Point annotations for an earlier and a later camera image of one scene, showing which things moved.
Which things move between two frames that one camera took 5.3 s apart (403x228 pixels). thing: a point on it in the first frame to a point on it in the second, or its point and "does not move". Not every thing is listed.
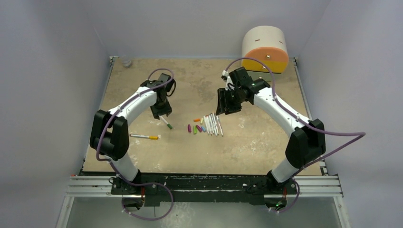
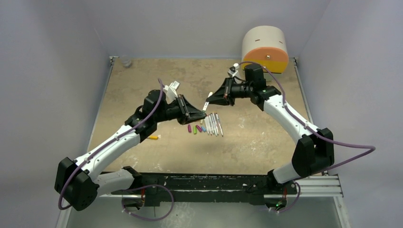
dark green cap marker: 167,124 to 210,94
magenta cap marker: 214,125 does not move
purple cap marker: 219,124 does not move
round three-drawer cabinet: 267,44 does not move
